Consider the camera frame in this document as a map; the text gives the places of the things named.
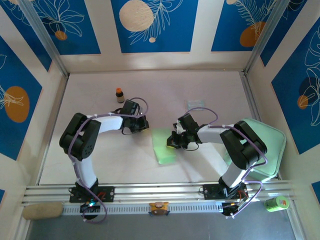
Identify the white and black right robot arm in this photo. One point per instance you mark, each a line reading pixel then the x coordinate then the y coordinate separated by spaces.
pixel 243 147

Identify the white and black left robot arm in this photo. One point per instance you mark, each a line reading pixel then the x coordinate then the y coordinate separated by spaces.
pixel 77 140

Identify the brown bottle with orange cap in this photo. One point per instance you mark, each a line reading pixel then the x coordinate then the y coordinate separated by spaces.
pixel 120 96

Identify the clear plastic packet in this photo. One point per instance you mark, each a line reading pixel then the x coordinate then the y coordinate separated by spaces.
pixel 195 103

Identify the yellow orange toy clip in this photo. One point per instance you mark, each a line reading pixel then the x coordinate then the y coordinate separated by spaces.
pixel 159 207

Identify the black electronics module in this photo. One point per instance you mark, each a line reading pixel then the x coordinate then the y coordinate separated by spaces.
pixel 90 207
pixel 231 208

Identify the mint green tray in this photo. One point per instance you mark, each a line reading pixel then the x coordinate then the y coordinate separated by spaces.
pixel 275 140

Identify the beige foam roll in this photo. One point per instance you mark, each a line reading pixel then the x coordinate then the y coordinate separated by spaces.
pixel 42 211

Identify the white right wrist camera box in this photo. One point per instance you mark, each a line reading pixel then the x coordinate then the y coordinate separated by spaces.
pixel 178 129

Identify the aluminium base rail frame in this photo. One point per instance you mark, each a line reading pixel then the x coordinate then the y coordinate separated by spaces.
pixel 155 188

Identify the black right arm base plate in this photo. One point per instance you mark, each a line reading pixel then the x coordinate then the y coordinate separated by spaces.
pixel 210 191

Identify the aluminium table edge rail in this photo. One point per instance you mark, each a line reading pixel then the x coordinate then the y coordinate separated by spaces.
pixel 250 95

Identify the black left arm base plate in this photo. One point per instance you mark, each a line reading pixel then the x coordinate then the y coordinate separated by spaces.
pixel 107 193

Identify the aluminium corner post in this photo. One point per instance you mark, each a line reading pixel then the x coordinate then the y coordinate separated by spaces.
pixel 48 42
pixel 265 37

